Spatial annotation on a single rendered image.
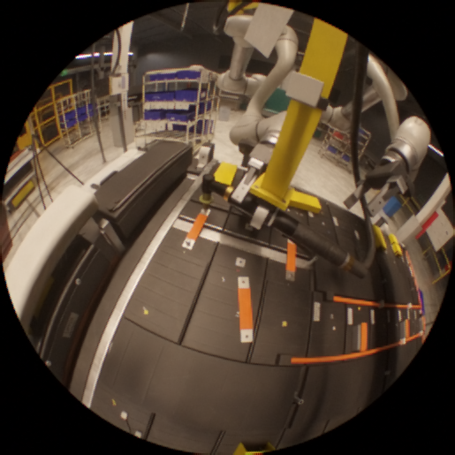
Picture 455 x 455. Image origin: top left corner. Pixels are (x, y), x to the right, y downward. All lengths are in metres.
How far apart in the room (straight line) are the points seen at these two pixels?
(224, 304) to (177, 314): 0.11
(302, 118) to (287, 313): 0.39
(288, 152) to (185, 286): 0.33
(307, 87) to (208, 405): 0.49
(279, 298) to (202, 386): 0.27
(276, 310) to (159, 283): 0.27
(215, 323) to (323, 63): 0.49
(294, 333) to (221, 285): 0.21
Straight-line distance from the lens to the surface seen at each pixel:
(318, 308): 0.46
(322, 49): 0.28
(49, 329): 0.39
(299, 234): 0.36
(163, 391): 0.37
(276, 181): 0.29
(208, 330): 0.34
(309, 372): 0.44
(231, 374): 0.35
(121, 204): 0.39
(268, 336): 0.37
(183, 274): 0.37
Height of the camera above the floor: 1.35
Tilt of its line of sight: 50 degrees down
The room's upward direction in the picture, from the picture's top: 15 degrees clockwise
